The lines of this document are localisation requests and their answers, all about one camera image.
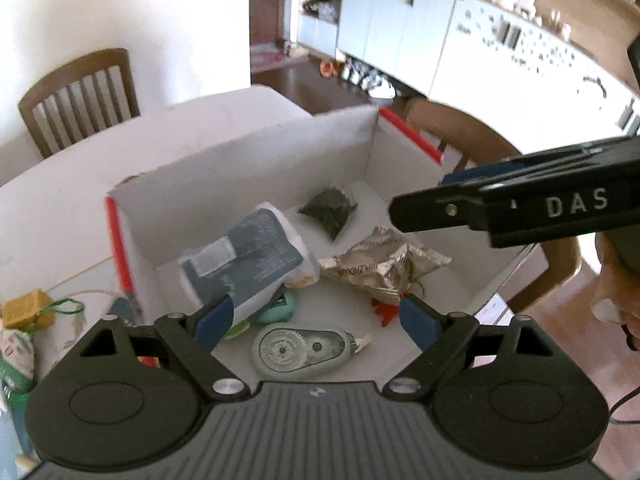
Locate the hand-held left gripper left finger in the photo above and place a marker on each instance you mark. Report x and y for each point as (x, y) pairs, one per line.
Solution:
(215, 317)

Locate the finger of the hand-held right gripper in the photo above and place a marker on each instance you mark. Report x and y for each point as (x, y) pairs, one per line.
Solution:
(435, 210)
(465, 176)

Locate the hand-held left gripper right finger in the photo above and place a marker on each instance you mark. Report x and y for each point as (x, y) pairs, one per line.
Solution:
(417, 322)

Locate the red orange toy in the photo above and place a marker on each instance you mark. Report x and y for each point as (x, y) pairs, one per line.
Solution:
(385, 312)

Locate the mint green tape dispenser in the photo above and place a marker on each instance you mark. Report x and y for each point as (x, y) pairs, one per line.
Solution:
(280, 310)

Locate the silver foil packet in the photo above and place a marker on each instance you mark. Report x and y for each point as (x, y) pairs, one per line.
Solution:
(380, 265)

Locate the blue white packet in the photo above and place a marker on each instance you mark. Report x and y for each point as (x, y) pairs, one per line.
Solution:
(250, 255)

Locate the grey correction tape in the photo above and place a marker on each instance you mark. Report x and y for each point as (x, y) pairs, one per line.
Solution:
(290, 347)

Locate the dark green packet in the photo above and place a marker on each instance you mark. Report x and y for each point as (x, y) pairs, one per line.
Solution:
(330, 210)

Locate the red white cardboard box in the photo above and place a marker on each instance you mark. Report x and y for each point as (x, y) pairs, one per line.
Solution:
(240, 170)

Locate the yellow carton box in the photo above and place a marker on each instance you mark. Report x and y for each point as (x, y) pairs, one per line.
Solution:
(22, 307)

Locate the white green cat pouch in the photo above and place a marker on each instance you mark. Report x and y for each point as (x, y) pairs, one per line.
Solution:
(15, 355)

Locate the person's right hand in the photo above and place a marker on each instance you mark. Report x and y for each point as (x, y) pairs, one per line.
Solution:
(620, 292)

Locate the wooden chair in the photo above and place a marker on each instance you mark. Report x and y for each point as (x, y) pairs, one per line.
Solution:
(465, 125)
(75, 67)

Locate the white cabinet with stickers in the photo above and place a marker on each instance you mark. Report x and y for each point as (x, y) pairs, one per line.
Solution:
(525, 75)

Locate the grey white sneakers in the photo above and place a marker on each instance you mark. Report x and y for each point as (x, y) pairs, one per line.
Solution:
(370, 79)

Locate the white hallway cabinet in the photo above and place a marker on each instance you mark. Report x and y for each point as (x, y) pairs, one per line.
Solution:
(390, 25)

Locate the orange slippers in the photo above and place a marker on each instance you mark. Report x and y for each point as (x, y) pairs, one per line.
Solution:
(328, 66)

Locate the white slippers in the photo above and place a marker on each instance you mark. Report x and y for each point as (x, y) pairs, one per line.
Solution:
(296, 50)

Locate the grey plastic bag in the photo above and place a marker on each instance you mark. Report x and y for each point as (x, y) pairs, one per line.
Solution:
(320, 9)

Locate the patterned entry rug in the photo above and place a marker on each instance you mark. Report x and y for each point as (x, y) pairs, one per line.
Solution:
(272, 57)

